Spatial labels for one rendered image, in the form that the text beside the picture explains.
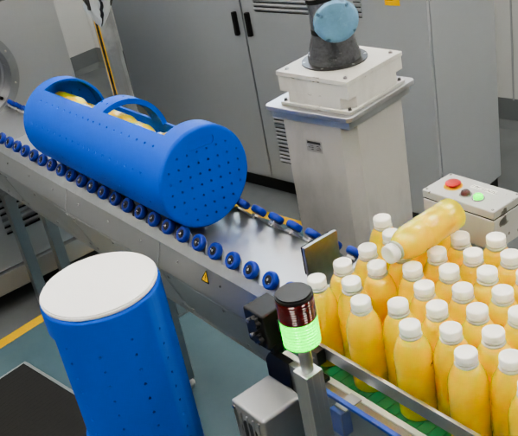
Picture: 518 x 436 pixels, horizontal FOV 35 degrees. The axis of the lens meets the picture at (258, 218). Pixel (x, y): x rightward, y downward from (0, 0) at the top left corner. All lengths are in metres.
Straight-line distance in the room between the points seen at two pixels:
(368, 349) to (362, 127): 0.89
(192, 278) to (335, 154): 0.54
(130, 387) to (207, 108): 2.87
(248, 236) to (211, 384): 1.13
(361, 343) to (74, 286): 0.72
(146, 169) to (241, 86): 2.23
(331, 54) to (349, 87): 0.14
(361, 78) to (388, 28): 1.35
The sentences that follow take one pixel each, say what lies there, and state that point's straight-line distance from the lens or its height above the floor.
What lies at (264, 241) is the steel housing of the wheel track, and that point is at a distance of 2.16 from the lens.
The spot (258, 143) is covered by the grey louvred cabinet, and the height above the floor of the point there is 0.29.
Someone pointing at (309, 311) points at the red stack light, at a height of 1.23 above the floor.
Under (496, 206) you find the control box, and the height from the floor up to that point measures 1.10.
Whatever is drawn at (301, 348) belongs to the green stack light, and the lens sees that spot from 1.36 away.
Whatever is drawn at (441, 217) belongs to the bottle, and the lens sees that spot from 1.69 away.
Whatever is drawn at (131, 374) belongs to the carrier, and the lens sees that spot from 1.92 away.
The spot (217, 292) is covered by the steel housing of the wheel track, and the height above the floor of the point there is 0.86.
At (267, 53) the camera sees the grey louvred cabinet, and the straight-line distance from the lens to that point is 4.13.
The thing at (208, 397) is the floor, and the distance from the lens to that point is 3.17.
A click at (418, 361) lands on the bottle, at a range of 1.50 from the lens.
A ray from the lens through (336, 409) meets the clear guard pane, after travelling 1.61.
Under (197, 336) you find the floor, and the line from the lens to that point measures 3.49.
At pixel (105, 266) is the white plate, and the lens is 2.00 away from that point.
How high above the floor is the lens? 1.98
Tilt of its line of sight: 28 degrees down
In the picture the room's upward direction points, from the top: 11 degrees counter-clockwise
